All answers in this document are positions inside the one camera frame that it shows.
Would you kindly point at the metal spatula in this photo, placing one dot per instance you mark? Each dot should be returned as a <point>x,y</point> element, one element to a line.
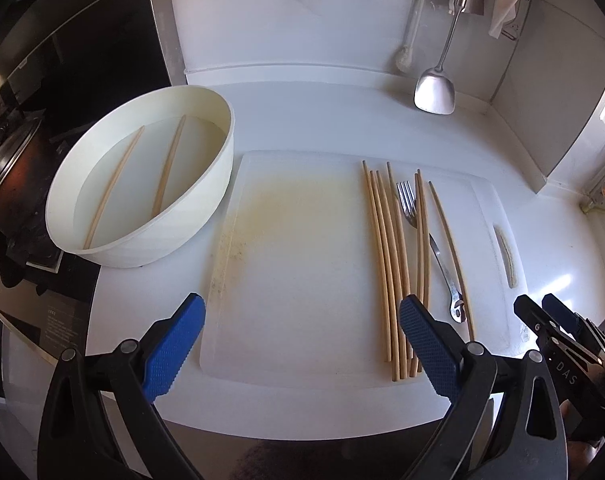
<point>434,91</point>

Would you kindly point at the metal fork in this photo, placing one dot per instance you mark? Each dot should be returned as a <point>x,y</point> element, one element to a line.
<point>405,200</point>

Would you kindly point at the white plastic basin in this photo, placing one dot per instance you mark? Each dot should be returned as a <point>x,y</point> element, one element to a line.
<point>202,195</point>

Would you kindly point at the white plastic cutting board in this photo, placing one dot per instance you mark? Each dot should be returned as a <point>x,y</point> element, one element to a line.
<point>302,270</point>

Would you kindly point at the dark cooking pan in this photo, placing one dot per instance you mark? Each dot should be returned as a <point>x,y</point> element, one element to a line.
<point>10,170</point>

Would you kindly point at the black range hood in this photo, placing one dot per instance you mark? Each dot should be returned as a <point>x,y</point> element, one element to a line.
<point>67,45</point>

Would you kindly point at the white bottle brush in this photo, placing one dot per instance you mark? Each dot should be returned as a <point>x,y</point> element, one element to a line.
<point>412,25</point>

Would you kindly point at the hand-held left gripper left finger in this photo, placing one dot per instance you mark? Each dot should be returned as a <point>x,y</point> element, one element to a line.
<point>175,345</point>

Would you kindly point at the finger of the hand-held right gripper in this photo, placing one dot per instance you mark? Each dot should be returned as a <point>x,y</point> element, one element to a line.
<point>560,312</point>
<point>567,360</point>

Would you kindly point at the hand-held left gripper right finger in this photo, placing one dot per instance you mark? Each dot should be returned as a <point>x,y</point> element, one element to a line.
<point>430,345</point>

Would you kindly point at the black cooktop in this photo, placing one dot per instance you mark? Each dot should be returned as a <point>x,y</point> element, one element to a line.
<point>27,245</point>

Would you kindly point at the beige hanging cloth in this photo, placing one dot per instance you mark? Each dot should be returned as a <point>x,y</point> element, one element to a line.
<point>502,2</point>

